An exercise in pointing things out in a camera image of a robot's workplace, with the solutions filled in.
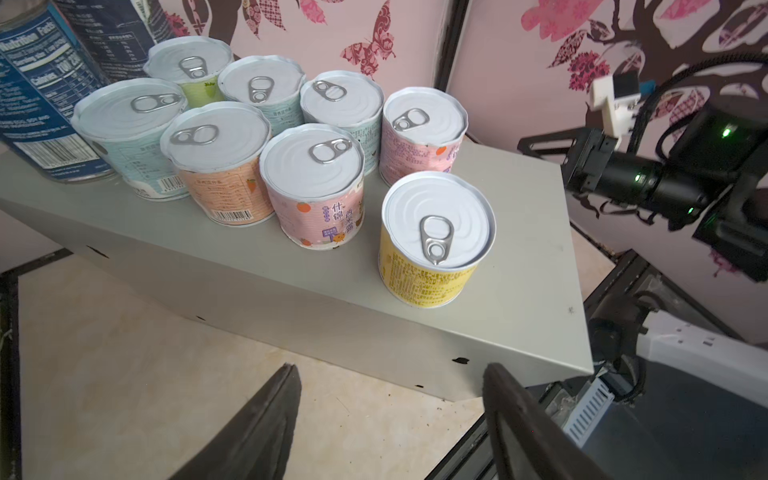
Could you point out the dark blue tall can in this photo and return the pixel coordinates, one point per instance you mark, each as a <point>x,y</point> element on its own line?
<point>117,34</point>

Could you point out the light green small can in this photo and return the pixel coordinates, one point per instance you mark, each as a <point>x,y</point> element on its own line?
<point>194,64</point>

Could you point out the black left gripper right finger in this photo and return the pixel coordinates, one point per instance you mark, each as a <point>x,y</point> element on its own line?
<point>526,442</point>

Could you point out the blue white label can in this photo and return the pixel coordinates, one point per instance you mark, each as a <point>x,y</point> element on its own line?
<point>45,72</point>

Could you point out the teal label small can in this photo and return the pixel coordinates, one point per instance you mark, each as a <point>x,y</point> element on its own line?
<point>123,122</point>

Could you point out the pale blue small can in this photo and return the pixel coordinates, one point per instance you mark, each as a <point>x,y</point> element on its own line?
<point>350,101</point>

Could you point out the grey metal cabinet counter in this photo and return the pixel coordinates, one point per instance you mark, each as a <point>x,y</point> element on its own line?
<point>522,307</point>

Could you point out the pink floral small can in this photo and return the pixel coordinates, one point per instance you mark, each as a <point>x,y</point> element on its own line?
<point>422,130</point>

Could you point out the white slotted cable duct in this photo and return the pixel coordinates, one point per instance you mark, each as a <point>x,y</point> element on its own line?
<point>592,404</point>

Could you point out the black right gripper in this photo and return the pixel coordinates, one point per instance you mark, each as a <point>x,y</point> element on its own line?
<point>585,154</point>

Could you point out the pink label small can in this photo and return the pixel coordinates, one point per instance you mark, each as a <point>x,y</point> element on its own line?
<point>314,175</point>

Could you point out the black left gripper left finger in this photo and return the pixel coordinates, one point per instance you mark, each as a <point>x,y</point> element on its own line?
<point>256,442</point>

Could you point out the orange label small can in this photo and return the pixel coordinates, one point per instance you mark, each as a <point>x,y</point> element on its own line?
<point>215,150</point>

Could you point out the yellow label small can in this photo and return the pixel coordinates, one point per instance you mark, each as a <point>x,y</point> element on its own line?
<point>436,229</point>

